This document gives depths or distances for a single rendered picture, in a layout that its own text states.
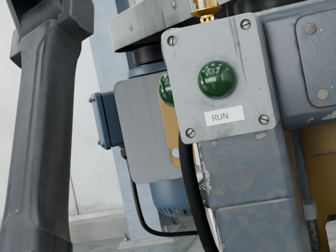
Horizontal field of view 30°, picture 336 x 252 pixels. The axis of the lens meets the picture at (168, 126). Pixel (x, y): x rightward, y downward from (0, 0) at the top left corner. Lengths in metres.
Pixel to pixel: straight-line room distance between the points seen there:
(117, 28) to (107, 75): 4.57
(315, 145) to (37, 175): 0.34
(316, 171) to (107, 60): 4.80
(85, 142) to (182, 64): 5.69
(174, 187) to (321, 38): 0.52
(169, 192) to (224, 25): 0.55
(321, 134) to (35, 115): 0.34
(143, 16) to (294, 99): 0.41
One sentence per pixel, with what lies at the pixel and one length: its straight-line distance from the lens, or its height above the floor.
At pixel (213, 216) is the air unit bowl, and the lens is 0.77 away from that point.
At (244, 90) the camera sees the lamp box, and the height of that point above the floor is 1.27.
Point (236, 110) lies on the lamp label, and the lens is 0.48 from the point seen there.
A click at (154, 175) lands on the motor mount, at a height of 1.16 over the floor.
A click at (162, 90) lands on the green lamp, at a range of 0.50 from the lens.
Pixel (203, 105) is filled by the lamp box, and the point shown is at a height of 1.27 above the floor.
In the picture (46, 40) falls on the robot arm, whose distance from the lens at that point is 0.75.
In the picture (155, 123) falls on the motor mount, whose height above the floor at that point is 1.24.
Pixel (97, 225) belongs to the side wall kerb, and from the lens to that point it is 6.25.
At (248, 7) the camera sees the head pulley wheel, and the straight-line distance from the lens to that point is 0.65.
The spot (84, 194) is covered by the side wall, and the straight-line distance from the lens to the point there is 6.27.
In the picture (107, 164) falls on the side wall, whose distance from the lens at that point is 6.12.
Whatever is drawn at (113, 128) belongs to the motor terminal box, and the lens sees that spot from 0.98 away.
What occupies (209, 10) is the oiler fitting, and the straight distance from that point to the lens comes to 0.56.
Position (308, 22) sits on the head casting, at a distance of 0.53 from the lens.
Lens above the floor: 1.28
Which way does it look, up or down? 3 degrees down
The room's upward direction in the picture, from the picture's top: 11 degrees counter-clockwise
